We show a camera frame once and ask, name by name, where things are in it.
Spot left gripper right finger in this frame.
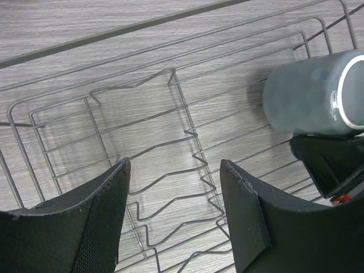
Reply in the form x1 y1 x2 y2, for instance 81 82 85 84
220 160 363 272

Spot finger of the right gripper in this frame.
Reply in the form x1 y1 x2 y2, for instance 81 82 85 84
289 136 363 199

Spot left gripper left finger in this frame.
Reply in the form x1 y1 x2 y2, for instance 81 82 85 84
1 158 131 272

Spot grey mug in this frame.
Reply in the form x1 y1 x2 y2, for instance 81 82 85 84
262 49 363 137

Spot black wire dish rack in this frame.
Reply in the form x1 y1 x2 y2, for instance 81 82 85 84
1 1 363 272

